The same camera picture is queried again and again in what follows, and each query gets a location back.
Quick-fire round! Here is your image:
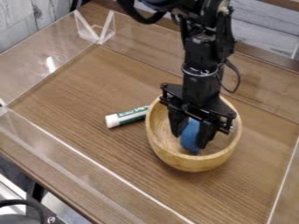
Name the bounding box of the white green tube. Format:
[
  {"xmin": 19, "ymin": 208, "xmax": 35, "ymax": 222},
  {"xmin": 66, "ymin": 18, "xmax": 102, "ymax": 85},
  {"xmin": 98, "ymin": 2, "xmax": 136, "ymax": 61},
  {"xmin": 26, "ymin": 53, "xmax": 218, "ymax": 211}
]
[{"xmin": 106, "ymin": 106, "xmax": 150, "ymax": 129}]

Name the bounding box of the clear acrylic corner bracket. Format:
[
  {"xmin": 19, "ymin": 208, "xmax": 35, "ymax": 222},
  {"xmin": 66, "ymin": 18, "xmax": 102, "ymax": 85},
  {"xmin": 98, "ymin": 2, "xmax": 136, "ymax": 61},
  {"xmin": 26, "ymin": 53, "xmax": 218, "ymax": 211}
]
[{"xmin": 74, "ymin": 10, "xmax": 116, "ymax": 45}]

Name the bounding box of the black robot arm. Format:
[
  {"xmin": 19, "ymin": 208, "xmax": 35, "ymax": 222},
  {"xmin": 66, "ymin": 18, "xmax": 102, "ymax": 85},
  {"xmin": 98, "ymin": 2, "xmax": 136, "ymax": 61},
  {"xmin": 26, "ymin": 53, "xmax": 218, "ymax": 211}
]
[{"xmin": 116, "ymin": 0, "xmax": 238, "ymax": 152}]

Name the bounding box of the black cable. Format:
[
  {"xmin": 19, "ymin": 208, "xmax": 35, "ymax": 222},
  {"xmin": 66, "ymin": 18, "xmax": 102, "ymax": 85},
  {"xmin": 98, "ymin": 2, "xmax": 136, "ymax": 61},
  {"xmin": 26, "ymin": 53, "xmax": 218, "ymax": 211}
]
[{"xmin": 0, "ymin": 198, "xmax": 43, "ymax": 224}]

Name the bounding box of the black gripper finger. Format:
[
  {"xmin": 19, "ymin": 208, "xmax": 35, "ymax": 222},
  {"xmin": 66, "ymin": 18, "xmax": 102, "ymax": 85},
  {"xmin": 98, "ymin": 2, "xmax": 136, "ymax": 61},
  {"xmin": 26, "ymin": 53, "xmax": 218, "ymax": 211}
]
[
  {"xmin": 168, "ymin": 107, "xmax": 190, "ymax": 137},
  {"xmin": 196, "ymin": 121, "xmax": 218, "ymax": 149}
]

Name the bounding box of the blue foam block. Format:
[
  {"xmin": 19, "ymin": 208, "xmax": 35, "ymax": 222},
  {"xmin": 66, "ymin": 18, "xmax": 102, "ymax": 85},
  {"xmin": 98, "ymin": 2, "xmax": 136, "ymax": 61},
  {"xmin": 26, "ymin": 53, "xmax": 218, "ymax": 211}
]
[{"xmin": 180, "ymin": 119, "xmax": 202, "ymax": 154}]

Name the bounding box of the brown wooden bowl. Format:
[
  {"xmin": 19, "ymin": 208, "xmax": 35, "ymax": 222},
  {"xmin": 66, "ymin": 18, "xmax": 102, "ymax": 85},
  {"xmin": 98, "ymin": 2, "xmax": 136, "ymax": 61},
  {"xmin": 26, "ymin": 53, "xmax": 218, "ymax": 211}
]
[{"xmin": 144, "ymin": 97, "xmax": 243, "ymax": 172}]

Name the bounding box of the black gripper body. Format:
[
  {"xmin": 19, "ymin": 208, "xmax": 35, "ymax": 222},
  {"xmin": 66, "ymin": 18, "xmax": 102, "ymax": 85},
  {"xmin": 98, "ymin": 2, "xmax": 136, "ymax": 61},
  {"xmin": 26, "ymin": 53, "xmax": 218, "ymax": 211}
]
[{"xmin": 160, "ymin": 68, "xmax": 238, "ymax": 134}]

